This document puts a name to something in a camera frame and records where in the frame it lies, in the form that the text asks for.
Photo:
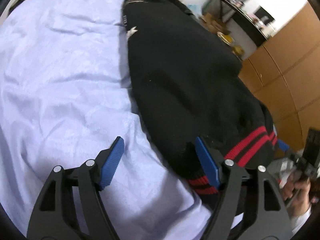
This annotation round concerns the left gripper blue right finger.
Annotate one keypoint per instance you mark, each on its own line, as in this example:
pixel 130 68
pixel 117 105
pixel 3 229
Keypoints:
pixel 209 166

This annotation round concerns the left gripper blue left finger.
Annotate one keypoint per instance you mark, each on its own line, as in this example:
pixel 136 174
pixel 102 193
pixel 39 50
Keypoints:
pixel 109 160

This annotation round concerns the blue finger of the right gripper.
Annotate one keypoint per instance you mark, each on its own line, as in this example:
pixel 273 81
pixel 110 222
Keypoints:
pixel 282 145

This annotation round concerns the black red varsity jacket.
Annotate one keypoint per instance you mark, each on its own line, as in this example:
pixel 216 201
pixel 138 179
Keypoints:
pixel 186 84

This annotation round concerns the person's right hand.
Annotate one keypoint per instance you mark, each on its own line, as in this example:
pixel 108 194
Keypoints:
pixel 301 203

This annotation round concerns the white plastic bag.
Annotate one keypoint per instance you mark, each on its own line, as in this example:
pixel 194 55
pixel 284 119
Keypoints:
pixel 280 170

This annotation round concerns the brown wooden wardrobe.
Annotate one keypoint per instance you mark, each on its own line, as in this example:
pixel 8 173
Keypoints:
pixel 284 74

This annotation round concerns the light blue bed sheet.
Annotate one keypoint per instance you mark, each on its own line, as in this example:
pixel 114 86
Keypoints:
pixel 65 96

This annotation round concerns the grey trash bin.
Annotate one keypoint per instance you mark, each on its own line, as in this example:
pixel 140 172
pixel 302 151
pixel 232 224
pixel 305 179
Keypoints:
pixel 227 39

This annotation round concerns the black desk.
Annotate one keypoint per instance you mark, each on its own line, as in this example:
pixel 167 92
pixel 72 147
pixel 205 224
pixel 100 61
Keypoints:
pixel 245 23

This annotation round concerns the cardboard boxes pile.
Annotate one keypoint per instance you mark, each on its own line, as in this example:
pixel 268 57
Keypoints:
pixel 213 24

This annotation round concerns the black monitor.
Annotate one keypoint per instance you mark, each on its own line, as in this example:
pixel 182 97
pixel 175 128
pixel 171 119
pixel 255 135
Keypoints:
pixel 263 16

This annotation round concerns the blue face mask pack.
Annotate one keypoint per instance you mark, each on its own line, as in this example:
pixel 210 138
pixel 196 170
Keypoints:
pixel 195 9

